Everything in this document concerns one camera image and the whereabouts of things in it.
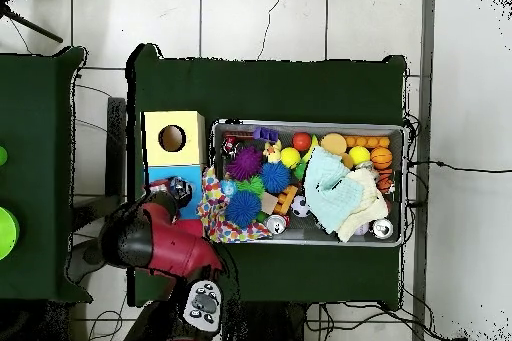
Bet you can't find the large bright green round object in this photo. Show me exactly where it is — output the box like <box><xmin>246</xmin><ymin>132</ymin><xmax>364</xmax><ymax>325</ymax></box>
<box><xmin>0</xmin><ymin>206</ymin><xmax>21</xmax><ymax>261</ymax></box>

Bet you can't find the large polka dot cloth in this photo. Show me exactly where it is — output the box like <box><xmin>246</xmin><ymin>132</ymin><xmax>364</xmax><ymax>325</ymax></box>
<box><xmin>197</xmin><ymin>166</ymin><xmax>274</xmax><ymax>244</ymax></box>

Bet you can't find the black tripod leg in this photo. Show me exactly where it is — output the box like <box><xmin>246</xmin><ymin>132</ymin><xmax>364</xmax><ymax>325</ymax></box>
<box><xmin>0</xmin><ymin>6</ymin><xmax>64</xmax><ymax>44</ymax></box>

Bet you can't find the wooden box with three holes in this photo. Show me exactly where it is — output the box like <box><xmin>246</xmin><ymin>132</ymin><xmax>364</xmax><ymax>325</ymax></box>
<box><xmin>140</xmin><ymin>110</ymin><xmax>209</xmax><ymax>238</ymax></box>

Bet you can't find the clear bottle with blue label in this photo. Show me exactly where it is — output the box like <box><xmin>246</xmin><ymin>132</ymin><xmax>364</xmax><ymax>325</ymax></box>
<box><xmin>169</xmin><ymin>175</ymin><xmax>194</xmax><ymax>209</ymax></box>

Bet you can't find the yellow plush duck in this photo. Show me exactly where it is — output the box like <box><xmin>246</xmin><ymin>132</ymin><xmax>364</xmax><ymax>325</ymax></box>
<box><xmin>262</xmin><ymin>138</ymin><xmax>284</xmax><ymax>165</ymax></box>

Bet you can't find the orange toy basketball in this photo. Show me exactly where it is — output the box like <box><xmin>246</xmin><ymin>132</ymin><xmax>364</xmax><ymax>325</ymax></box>
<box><xmin>369</xmin><ymin>147</ymin><xmax>394</xmax><ymax>171</ymax></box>

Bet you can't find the shallow clear mesh bin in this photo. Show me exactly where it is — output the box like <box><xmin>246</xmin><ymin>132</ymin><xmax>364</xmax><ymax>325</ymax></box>
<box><xmin>208</xmin><ymin>118</ymin><xmax>410</xmax><ymax>248</ymax></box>

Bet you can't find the dark green side table cloth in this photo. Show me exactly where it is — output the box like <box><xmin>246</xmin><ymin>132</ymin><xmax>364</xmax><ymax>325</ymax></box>
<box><xmin>0</xmin><ymin>45</ymin><xmax>94</xmax><ymax>304</ymax></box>

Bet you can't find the yellow ball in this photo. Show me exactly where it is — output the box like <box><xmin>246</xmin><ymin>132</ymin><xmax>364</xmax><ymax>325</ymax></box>
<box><xmin>348</xmin><ymin>145</ymin><xmax>372</xmax><ymax>166</ymax></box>

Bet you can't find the mint green muslin cloth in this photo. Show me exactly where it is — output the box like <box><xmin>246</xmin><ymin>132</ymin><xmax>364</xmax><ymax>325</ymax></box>
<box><xmin>302</xmin><ymin>145</ymin><xmax>365</xmax><ymax>235</ymax></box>

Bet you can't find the green spiky ball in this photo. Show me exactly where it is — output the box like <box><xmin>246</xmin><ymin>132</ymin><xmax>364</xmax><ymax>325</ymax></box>
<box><xmin>235</xmin><ymin>175</ymin><xmax>266</xmax><ymax>198</ymax></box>

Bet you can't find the black power cable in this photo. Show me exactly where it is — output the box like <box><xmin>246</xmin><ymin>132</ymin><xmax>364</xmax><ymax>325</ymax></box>
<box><xmin>407</xmin><ymin>159</ymin><xmax>512</xmax><ymax>174</ymax></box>

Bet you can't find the purple spiky toy with eyes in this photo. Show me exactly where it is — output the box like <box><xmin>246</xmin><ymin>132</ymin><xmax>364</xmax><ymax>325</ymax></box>
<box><xmin>224</xmin><ymin>146</ymin><xmax>264</xmax><ymax>182</ymax></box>

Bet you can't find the silver drink can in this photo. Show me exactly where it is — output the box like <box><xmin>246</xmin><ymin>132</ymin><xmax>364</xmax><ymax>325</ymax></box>
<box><xmin>371</xmin><ymin>218</ymin><xmax>395</xmax><ymax>241</ymax></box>

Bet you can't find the large blue fuzzy spiky ball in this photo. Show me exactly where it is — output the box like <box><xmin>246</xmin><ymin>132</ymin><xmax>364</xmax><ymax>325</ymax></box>
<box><xmin>223</xmin><ymin>189</ymin><xmax>263</xmax><ymax>229</ymax></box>

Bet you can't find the black white soccer ball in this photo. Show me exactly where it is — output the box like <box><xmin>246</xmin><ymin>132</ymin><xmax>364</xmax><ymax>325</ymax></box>
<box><xmin>290</xmin><ymin>195</ymin><xmax>312</xmax><ymax>219</ymax></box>

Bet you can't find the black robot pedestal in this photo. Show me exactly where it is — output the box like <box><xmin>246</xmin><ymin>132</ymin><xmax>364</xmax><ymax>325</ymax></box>
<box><xmin>223</xmin><ymin>301</ymin><xmax>311</xmax><ymax>341</ymax></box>

